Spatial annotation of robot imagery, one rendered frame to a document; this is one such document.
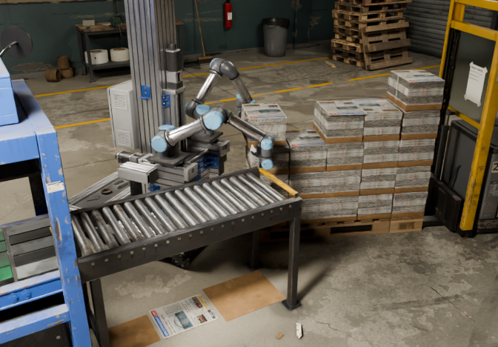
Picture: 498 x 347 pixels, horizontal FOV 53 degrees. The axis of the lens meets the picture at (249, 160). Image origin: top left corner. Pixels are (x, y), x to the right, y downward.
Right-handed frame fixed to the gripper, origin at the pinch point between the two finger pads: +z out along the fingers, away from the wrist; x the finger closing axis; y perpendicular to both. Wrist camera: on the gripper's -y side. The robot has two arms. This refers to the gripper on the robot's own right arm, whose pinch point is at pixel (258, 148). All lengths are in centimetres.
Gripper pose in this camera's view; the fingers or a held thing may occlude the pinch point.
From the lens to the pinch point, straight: 359.9
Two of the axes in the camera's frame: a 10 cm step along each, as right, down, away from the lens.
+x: -9.9, 0.7, -1.6
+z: -1.7, -3.9, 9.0
